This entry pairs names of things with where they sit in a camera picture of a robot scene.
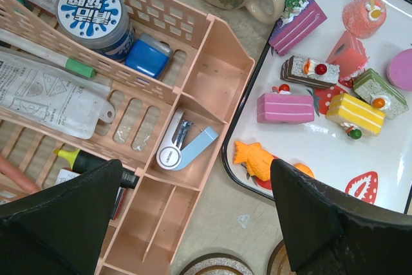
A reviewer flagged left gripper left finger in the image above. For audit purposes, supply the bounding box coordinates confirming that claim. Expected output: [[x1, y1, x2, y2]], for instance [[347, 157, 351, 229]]
[[1, 160, 123, 274]]

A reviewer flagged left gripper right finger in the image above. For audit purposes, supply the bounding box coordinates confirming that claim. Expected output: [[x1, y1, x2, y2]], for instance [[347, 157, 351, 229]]
[[270, 159, 411, 274]]

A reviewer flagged purple macaron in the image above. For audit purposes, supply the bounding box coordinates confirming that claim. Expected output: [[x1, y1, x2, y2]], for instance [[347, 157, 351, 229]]
[[386, 48, 412, 91]]

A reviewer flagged round pink cake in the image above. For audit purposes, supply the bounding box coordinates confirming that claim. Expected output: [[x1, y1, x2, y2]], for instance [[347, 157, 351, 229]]
[[342, 0, 387, 39]]

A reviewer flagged brown wooden coaster right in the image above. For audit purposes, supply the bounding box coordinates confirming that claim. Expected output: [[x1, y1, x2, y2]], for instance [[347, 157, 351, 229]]
[[267, 240, 296, 275]]

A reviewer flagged brown wooden coaster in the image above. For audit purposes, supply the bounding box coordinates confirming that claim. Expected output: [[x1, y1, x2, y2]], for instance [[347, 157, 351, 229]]
[[180, 253, 254, 275], [267, 240, 296, 275]]

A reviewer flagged orange fish cake right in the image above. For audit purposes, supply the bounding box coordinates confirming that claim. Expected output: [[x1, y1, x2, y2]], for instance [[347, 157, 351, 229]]
[[294, 163, 315, 178]]

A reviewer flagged orange fish cake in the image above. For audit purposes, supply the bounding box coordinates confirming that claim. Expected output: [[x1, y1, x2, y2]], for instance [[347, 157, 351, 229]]
[[294, 163, 315, 178], [232, 140, 276, 182]]

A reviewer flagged yellow highlighter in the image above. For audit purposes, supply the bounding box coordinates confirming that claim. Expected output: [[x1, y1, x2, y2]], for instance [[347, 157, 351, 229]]
[[53, 149, 139, 189]]

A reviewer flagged orange fish cake left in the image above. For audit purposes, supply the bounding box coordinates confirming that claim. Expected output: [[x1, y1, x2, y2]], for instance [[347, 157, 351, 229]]
[[232, 140, 276, 182]]

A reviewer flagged yellow cake slice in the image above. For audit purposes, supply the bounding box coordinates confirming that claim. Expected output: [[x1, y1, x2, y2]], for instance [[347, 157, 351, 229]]
[[325, 93, 386, 140]]

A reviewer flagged brown wooden coaster left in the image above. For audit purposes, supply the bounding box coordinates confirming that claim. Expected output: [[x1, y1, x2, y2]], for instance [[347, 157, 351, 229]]
[[180, 253, 254, 275]]

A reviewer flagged white instruction packet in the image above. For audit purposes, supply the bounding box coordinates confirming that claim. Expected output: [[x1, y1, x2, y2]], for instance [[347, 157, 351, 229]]
[[1, 49, 115, 139]]

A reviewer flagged white strawberry tray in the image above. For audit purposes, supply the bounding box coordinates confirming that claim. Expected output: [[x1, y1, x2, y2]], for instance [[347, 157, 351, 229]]
[[222, 0, 411, 213]]

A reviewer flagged green cake slice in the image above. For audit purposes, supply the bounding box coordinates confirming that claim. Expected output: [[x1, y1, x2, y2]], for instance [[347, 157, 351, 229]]
[[353, 68, 409, 119]]

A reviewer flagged chocolate cake slice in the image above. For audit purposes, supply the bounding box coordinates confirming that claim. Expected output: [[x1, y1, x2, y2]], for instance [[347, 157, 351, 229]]
[[280, 55, 340, 89]]

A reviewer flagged salmon pink cake slice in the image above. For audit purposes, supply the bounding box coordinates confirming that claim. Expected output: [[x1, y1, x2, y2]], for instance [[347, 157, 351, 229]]
[[326, 31, 368, 88]]

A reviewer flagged pink desk organizer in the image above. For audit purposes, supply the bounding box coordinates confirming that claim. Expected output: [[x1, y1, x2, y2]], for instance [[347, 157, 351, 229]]
[[1, 0, 254, 274]]

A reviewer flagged green tipped white marker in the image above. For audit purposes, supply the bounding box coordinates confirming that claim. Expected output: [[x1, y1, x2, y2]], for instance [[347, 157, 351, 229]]
[[1, 28, 95, 78]]

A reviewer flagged blue eraser block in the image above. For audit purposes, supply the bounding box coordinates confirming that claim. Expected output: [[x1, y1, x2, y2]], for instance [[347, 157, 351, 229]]
[[125, 33, 174, 79]]

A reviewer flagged purple cake slice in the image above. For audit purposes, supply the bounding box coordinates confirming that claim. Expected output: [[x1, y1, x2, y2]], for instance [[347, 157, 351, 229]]
[[268, 0, 327, 56]]

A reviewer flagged round blue white tin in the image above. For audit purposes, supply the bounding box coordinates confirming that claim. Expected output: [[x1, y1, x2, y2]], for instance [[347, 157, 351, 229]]
[[55, 0, 135, 62]]

